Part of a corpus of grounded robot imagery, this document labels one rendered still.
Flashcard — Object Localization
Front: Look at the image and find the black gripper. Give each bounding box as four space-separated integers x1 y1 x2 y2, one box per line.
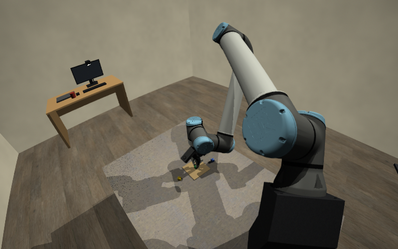
191 152 203 169

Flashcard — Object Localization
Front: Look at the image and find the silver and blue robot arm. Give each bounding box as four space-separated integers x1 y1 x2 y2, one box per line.
181 22 327 197

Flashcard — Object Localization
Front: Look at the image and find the tan flat mat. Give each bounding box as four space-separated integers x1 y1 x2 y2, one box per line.
182 162 210 180

